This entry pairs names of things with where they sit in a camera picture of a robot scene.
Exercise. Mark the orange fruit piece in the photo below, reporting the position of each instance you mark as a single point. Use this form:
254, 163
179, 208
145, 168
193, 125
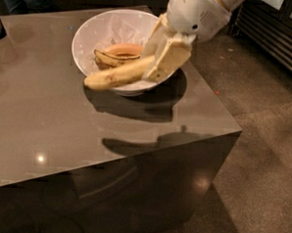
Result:
124, 49

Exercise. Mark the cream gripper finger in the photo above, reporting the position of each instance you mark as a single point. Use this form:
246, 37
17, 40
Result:
170, 55
157, 40

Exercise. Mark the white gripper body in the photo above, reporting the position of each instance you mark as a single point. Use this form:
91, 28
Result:
195, 13

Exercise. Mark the white paper liner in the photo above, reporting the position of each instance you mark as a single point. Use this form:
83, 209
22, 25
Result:
122, 27

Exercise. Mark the white bowl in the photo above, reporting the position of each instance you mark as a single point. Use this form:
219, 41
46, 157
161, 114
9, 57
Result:
80, 44

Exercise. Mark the light yellow banana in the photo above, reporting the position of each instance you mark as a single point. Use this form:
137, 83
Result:
119, 76

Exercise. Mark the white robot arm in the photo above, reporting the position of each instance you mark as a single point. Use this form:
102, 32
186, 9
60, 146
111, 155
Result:
230, 0

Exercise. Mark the black slatted cabinet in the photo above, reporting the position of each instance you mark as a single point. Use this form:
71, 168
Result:
269, 24

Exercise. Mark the spotted yellow banana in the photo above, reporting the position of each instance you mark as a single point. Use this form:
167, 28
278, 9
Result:
105, 59

